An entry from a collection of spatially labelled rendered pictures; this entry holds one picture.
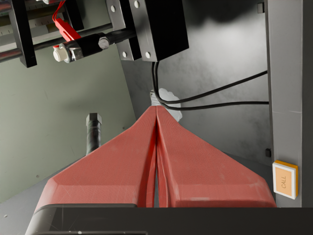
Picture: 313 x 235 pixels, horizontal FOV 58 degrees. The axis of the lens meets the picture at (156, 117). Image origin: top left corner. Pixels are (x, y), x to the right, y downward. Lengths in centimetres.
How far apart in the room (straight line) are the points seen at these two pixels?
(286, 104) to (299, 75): 4
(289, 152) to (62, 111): 53
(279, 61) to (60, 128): 55
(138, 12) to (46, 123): 39
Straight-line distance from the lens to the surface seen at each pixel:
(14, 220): 68
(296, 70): 37
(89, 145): 37
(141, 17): 46
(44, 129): 74
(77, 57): 39
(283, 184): 44
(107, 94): 80
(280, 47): 37
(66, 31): 45
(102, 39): 42
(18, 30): 58
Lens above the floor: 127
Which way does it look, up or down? 34 degrees down
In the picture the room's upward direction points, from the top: 120 degrees counter-clockwise
